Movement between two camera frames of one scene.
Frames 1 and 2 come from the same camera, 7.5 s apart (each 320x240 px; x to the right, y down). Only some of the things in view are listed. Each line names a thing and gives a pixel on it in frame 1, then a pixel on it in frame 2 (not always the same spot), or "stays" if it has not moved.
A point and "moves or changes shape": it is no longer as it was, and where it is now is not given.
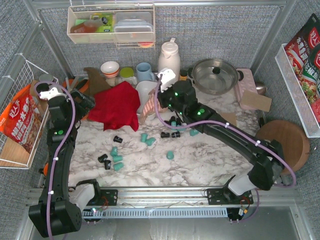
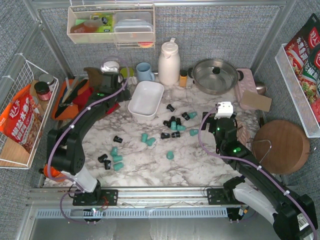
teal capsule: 170,155 stays
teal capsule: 193,132 stays
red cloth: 116,106 moves or changes shape
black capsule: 176,134 stays
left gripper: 85,101 -> 124,94
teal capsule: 114,151 stays
